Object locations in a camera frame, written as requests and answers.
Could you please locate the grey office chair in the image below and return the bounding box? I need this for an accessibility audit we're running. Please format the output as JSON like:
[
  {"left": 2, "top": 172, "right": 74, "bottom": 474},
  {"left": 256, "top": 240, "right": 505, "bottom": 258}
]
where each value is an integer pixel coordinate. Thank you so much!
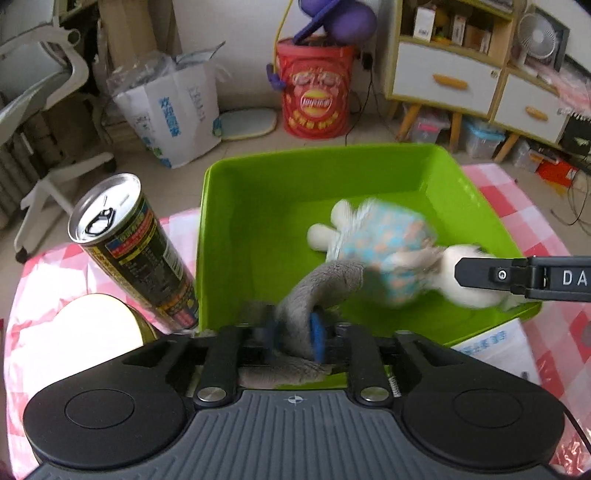
[{"left": 1, "top": 1, "right": 116, "bottom": 264}]

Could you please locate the blue white milk carton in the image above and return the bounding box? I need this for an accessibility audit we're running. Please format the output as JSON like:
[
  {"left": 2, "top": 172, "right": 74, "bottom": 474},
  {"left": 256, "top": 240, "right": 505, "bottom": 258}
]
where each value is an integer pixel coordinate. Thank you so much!
[{"left": 453, "top": 319, "right": 541, "bottom": 385}]

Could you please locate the black yellow drink can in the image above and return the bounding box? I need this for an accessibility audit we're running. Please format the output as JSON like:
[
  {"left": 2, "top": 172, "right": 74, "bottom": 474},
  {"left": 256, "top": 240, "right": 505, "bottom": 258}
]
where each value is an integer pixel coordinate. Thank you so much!
[{"left": 68, "top": 173, "right": 198, "bottom": 331}]

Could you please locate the plush doll blue dress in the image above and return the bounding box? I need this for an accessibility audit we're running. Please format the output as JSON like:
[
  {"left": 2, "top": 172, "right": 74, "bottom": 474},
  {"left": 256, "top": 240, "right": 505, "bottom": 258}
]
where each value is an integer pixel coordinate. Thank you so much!
[{"left": 240, "top": 199, "right": 513, "bottom": 389}]

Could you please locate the white blue paper bag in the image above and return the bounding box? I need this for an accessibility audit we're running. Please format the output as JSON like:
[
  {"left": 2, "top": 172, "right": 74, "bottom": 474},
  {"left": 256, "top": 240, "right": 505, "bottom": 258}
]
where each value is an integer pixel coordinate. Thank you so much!
[{"left": 107, "top": 44, "right": 223, "bottom": 169}]

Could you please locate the wooden shelf cabinet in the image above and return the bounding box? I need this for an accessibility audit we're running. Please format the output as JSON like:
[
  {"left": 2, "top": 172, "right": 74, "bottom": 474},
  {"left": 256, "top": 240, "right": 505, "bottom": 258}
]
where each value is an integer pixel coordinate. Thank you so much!
[{"left": 377, "top": 1, "right": 519, "bottom": 152}]

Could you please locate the green plastic bin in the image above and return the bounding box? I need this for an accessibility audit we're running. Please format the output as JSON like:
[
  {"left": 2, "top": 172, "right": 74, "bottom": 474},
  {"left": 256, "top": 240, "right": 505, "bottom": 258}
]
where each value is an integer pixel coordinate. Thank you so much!
[{"left": 195, "top": 142, "right": 542, "bottom": 388}]

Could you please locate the red chips bucket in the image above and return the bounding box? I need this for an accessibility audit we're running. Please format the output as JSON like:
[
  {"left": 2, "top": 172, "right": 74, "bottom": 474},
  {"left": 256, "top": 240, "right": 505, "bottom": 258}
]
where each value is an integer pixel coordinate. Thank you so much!
[{"left": 267, "top": 36, "right": 359, "bottom": 140}]

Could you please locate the clear storage box pink label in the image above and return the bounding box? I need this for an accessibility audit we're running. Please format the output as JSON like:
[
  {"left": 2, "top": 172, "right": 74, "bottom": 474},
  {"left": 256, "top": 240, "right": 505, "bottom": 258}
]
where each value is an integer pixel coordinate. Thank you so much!
[{"left": 409, "top": 106, "right": 451, "bottom": 144}]

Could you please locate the white round floor scale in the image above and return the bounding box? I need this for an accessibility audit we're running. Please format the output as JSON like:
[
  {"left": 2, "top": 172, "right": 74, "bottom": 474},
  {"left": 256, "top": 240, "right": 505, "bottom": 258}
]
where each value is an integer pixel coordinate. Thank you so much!
[{"left": 221, "top": 108, "right": 277, "bottom": 141}]

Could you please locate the pink checkered tablecloth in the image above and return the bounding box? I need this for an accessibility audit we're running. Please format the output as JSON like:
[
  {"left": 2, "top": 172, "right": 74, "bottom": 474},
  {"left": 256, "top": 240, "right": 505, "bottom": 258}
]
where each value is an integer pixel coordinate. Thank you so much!
[{"left": 4, "top": 163, "right": 590, "bottom": 479}]

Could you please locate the red box on floor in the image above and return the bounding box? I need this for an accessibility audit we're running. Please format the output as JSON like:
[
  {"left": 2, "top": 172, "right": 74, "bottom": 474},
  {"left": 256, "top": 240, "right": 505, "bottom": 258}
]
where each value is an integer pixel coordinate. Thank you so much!
[{"left": 536, "top": 160, "right": 578, "bottom": 188}]

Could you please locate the purple hopper ball toy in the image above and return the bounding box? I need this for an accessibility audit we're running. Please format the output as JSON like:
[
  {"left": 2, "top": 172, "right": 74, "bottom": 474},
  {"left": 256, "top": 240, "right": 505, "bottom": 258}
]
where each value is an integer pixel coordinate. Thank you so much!
[{"left": 294, "top": 0, "right": 378, "bottom": 45}]

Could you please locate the gold lid clear jar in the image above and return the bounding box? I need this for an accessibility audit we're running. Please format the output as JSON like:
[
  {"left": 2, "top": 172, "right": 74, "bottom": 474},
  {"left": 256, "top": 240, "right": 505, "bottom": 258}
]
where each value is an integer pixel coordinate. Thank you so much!
[{"left": 52, "top": 292, "right": 160, "bottom": 354}]

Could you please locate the white desk fan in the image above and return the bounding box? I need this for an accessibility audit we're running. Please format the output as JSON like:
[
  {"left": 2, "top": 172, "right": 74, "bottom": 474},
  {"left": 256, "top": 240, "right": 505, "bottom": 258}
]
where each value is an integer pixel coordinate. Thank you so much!
[{"left": 517, "top": 13, "right": 557, "bottom": 65}]

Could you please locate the low wooden drawer cabinet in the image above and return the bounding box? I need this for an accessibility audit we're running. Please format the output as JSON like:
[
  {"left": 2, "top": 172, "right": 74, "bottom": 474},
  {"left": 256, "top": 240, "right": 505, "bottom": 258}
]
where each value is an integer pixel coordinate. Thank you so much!
[{"left": 490, "top": 66, "right": 567, "bottom": 163}]

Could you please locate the clear storage box blue lid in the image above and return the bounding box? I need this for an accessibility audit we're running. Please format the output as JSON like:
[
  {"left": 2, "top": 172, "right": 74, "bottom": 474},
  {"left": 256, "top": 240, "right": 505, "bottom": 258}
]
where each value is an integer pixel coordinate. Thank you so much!
[{"left": 462, "top": 117, "right": 506, "bottom": 160}]

